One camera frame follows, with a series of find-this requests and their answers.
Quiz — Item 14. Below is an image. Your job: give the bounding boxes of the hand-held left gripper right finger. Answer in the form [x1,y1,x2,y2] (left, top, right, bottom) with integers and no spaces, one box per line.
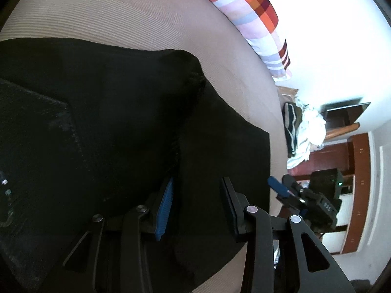
[220,176,356,293]

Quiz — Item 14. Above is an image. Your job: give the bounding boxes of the black pants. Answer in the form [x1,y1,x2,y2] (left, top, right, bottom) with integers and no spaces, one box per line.
[0,38,272,293]

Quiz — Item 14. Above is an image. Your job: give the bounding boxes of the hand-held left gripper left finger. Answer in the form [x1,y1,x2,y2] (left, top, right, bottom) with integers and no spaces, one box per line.
[63,176,176,293]

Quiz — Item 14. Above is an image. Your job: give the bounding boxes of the striped dark garment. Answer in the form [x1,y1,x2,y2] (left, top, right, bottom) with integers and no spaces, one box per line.
[282,102,303,159]

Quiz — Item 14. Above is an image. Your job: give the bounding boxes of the pink plaid pillow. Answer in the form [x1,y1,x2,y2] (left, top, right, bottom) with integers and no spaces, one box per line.
[179,0,293,81]

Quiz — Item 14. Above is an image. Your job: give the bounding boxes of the white crumpled cloth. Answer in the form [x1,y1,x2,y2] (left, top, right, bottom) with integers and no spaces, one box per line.
[287,98,327,170]

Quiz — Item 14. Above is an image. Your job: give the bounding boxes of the wooden rail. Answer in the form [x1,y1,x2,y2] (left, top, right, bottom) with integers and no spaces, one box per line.
[324,123,360,141]

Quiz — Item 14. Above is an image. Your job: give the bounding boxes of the wooden cabinet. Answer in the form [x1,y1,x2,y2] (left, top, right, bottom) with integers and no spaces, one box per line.
[290,133,371,254]

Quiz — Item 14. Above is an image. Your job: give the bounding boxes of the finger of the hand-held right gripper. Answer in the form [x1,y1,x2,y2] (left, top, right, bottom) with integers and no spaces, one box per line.
[268,174,304,197]
[276,194,306,212]

